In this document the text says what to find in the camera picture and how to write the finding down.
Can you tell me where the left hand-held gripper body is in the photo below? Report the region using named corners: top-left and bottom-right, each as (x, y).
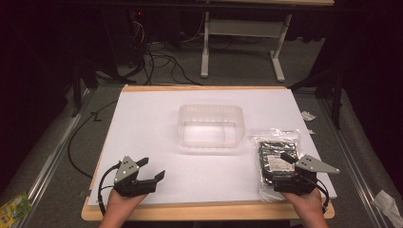
top-left (113, 155), bottom-right (158, 200)

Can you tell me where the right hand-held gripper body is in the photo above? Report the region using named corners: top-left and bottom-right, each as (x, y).
top-left (273, 154), bottom-right (341, 196)

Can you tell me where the clear bag of dark packets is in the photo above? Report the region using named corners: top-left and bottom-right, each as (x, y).
top-left (249, 127), bottom-right (302, 203)

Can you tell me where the person's left hand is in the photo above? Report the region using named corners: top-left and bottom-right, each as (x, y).
top-left (106, 188), bottom-right (148, 222)

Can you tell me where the person's right hand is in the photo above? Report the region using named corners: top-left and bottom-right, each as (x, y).
top-left (280, 187), bottom-right (325, 223)

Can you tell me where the white board table cover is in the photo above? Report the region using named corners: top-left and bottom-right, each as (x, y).
top-left (87, 87), bottom-right (338, 209)

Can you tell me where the crumpled white paper scrap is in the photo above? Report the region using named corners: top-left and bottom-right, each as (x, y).
top-left (299, 110), bottom-right (317, 123)

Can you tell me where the clear plastic container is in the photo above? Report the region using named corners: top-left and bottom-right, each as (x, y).
top-left (177, 104), bottom-right (247, 150)

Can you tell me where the black stand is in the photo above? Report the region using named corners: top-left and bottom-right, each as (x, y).
top-left (287, 67), bottom-right (346, 131)
top-left (69, 59), bottom-right (100, 119)

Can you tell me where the crumpled white tissue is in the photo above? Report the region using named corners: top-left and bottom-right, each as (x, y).
top-left (372, 189), bottom-right (403, 228)

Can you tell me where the green printed packet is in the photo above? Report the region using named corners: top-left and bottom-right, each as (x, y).
top-left (0, 191), bottom-right (33, 228)

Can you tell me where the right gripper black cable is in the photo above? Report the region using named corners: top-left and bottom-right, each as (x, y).
top-left (315, 178), bottom-right (331, 214)

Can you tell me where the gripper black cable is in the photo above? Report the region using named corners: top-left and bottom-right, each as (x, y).
top-left (315, 178), bottom-right (331, 214)
top-left (97, 162), bottom-right (124, 217)

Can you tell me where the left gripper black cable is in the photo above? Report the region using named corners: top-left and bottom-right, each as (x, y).
top-left (97, 162), bottom-right (124, 217)

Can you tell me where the metal floor rail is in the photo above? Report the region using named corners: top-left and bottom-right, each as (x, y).
top-left (18, 88), bottom-right (93, 228)
top-left (318, 98), bottom-right (382, 228)

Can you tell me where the black floor cable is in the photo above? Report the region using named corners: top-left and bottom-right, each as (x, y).
top-left (67, 100), bottom-right (119, 181)

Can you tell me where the tangle of black floor cables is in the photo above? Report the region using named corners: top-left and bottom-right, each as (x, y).
top-left (128, 18), bottom-right (203, 86)

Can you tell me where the white metal desk frame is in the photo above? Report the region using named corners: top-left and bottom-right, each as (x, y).
top-left (200, 11), bottom-right (293, 84)

